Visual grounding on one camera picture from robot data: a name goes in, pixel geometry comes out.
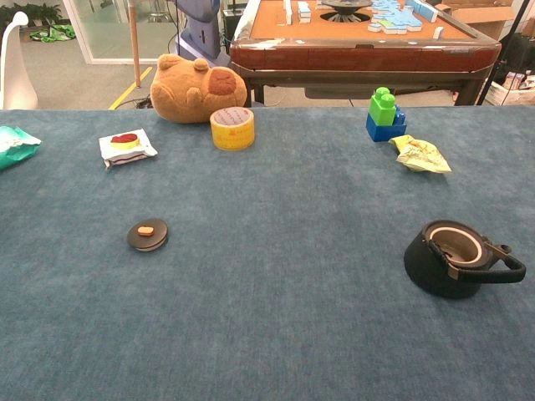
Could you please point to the brown mahjong table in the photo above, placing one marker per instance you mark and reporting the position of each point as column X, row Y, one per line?
column 355, row 54

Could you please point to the yellow tape roll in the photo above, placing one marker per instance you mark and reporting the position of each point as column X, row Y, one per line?
column 232, row 134

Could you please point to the blue white mahjong tile stack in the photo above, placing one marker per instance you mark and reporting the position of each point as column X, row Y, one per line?
column 304, row 12

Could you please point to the brown capybara plush toy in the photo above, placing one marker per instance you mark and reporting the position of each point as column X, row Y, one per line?
column 184, row 96

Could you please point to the black cast iron teapot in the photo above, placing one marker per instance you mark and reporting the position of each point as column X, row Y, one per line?
column 426, row 267

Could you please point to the black tripod stand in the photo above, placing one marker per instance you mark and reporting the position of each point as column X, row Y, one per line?
column 497, row 62

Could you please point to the green potted plants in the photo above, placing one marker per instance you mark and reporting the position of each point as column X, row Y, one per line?
column 29, row 12

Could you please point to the upright mahjong tile row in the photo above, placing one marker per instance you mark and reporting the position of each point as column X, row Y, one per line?
column 287, row 10

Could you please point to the white snack packet red print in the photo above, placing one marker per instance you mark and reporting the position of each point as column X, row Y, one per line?
column 144, row 149

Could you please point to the blue grey machine base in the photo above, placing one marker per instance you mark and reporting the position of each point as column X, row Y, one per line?
column 200, row 33

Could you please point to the green floor bag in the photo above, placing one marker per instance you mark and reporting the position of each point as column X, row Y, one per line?
column 54, row 33

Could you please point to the blue mahjong tile heap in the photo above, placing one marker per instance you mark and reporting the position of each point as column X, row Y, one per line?
column 390, row 18

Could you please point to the yellow crumpled snack packet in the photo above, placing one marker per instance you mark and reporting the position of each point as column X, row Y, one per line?
column 422, row 158

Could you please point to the black mahjong table hub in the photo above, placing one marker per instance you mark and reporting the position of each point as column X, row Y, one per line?
column 347, row 8

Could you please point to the wooden pole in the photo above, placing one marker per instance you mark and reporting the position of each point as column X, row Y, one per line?
column 134, row 42

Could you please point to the brown cardboard box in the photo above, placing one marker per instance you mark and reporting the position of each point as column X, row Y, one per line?
column 480, row 16

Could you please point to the blue table mat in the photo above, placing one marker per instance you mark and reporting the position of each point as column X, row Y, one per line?
column 267, row 292

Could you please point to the white cardboard box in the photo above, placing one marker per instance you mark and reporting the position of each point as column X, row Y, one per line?
column 512, row 89

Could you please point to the blue building block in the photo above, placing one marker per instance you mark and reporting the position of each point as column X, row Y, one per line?
column 380, row 132

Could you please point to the black teapot lid orange knob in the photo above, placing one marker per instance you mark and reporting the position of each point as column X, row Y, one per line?
column 155, row 239

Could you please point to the long blue mahjong tile row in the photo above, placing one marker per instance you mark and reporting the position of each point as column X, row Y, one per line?
column 424, row 10

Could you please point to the green building block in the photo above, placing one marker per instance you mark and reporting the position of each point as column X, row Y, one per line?
column 382, row 110

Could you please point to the teal wet wipes pack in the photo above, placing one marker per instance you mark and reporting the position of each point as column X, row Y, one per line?
column 12, row 152

